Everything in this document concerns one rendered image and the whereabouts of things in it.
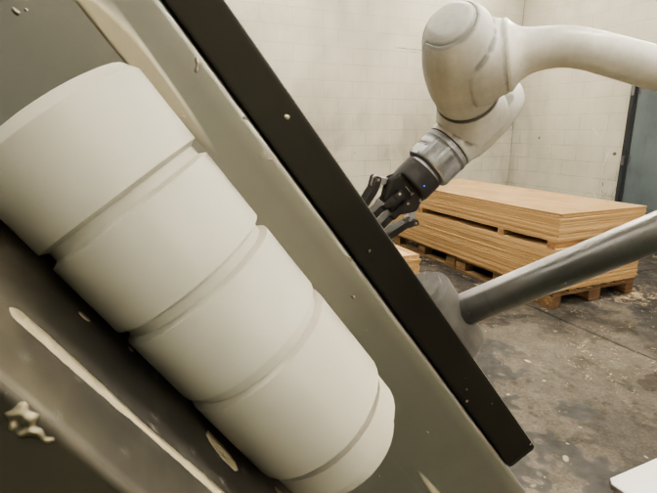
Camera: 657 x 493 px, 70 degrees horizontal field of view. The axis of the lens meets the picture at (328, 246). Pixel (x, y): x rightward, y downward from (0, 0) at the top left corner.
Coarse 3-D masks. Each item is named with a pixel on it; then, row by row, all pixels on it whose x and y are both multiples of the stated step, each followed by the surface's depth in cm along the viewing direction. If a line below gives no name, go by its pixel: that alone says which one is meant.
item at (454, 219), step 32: (448, 192) 488; (480, 192) 488; (512, 192) 488; (544, 192) 488; (448, 224) 488; (480, 224) 466; (512, 224) 407; (544, 224) 377; (576, 224) 371; (608, 224) 386; (448, 256) 498; (480, 256) 449; (512, 256) 412; (544, 256) 379; (576, 288) 392; (608, 288) 430
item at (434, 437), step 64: (0, 0) 8; (64, 0) 8; (128, 0) 9; (0, 64) 8; (64, 64) 9; (128, 64) 9; (192, 64) 9; (192, 128) 9; (256, 192) 10; (320, 256) 11; (384, 320) 11; (448, 448) 13
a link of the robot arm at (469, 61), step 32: (448, 32) 62; (480, 32) 61; (512, 32) 64; (544, 32) 64; (576, 32) 63; (608, 32) 64; (448, 64) 64; (480, 64) 64; (512, 64) 64; (544, 64) 65; (576, 64) 65; (608, 64) 64; (640, 64) 65; (448, 96) 69; (480, 96) 68
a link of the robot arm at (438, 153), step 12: (432, 132) 80; (420, 144) 81; (432, 144) 79; (444, 144) 79; (420, 156) 80; (432, 156) 79; (444, 156) 79; (456, 156) 79; (432, 168) 80; (444, 168) 79; (456, 168) 80; (444, 180) 81
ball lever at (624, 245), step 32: (640, 224) 12; (576, 256) 12; (608, 256) 12; (640, 256) 12; (448, 288) 14; (480, 288) 14; (512, 288) 13; (544, 288) 13; (448, 320) 13; (480, 320) 14
